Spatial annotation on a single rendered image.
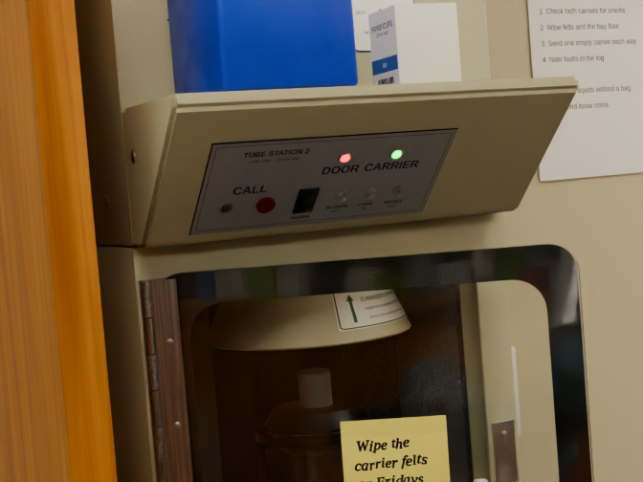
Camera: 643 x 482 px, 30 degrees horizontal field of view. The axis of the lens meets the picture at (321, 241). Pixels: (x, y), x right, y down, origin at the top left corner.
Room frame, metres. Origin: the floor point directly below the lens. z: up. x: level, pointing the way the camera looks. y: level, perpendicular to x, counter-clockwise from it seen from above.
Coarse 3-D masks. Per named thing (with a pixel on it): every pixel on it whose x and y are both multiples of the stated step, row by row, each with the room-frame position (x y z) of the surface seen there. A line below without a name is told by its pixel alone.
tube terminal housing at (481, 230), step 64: (128, 0) 0.87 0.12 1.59; (448, 0) 0.99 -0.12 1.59; (128, 64) 0.87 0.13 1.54; (128, 256) 0.87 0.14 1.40; (192, 256) 0.88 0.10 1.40; (256, 256) 0.91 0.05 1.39; (320, 256) 0.93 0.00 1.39; (128, 320) 0.89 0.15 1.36; (128, 384) 0.90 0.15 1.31; (128, 448) 0.91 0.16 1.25
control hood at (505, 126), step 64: (128, 128) 0.85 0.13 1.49; (192, 128) 0.78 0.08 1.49; (256, 128) 0.80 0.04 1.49; (320, 128) 0.82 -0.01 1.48; (384, 128) 0.85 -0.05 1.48; (512, 128) 0.90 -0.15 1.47; (128, 192) 0.86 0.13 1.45; (192, 192) 0.82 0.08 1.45; (448, 192) 0.93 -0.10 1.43; (512, 192) 0.96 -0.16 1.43
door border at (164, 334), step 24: (168, 288) 0.85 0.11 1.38; (168, 312) 0.85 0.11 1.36; (144, 336) 0.85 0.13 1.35; (168, 336) 0.85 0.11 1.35; (168, 360) 0.85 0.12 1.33; (168, 384) 0.85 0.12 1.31; (168, 408) 0.85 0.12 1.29; (168, 432) 0.85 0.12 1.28; (168, 456) 0.85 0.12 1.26; (168, 480) 0.85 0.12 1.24; (192, 480) 0.85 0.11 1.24
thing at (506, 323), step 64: (384, 256) 0.85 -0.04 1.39; (448, 256) 0.85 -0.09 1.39; (512, 256) 0.85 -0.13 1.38; (192, 320) 0.85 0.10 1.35; (256, 320) 0.85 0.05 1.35; (320, 320) 0.85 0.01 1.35; (384, 320) 0.85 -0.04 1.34; (448, 320) 0.85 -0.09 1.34; (512, 320) 0.85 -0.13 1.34; (576, 320) 0.85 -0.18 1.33; (192, 384) 0.85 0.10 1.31; (256, 384) 0.85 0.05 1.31; (320, 384) 0.85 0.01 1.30; (384, 384) 0.85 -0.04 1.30; (448, 384) 0.85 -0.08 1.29; (512, 384) 0.85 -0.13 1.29; (576, 384) 0.85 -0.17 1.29; (192, 448) 0.85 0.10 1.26; (256, 448) 0.85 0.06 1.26; (320, 448) 0.85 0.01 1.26; (448, 448) 0.85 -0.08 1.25; (512, 448) 0.85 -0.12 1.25; (576, 448) 0.85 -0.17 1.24
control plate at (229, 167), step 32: (448, 128) 0.87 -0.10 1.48; (224, 160) 0.81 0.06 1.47; (256, 160) 0.82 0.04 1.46; (288, 160) 0.83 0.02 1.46; (320, 160) 0.84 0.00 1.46; (352, 160) 0.86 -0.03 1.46; (384, 160) 0.87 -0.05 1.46; (416, 160) 0.88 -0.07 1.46; (224, 192) 0.83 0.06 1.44; (256, 192) 0.84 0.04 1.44; (288, 192) 0.86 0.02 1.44; (320, 192) 0.87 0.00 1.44; (352, 192) 0.88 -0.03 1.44; (384, 192) 0.90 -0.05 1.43; (416, 192) 0.91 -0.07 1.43; (192, 224) 0.84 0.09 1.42; (224, 224) 0.85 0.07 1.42; (256, 224) 0.87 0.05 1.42; (288, 224) 0.88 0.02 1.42
